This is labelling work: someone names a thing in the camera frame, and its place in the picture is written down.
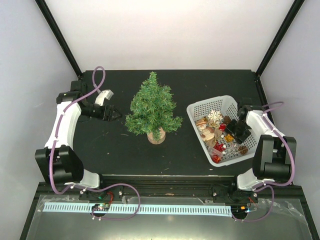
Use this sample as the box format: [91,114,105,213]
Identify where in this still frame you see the white plastic perforated basket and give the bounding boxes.
[186,95,259,167]

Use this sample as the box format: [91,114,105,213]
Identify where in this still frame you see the small green christmas tree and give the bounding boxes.
[125,71,183,145]

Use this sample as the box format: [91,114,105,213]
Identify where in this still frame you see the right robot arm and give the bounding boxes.
[225,98,297,202]

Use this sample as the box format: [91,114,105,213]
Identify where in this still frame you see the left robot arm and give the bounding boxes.
[34,80,122,200]

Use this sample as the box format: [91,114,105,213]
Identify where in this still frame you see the dark brown pinecone ornament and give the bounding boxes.
[223,115,232,126]

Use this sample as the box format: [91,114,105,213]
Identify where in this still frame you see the red santa hat ornament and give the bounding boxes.
[219,123,227,131]

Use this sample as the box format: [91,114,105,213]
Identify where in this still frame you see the silver star ornament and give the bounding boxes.
[225,143,240,158]

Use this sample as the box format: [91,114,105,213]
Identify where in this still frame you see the burlap bow ornament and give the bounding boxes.
[207,129,223,147]

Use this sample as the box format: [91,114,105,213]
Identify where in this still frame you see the red star ornament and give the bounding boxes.
[213,141,227,153]

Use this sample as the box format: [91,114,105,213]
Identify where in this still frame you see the white snowflake ornament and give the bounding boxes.
[207,110,224,124]

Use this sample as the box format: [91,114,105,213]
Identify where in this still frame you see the wooden snowman ornament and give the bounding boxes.
[198,126,215,142]

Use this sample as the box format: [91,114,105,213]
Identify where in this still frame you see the red gift box ornament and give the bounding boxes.
[211,155,221,164]

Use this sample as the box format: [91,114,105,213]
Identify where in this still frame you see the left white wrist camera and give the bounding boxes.
[94,89,114,106]

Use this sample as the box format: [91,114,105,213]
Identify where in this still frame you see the white slotted cable duct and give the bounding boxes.
[42,202,232,217]

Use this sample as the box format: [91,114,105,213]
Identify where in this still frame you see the left black frame post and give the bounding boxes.
[35,0,82,77]

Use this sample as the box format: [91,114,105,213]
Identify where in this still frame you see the black frame post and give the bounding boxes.
[35,0,82,77]
[255,0,305,77]

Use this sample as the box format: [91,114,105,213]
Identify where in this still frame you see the right black frame post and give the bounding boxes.
[255,0,305,77]

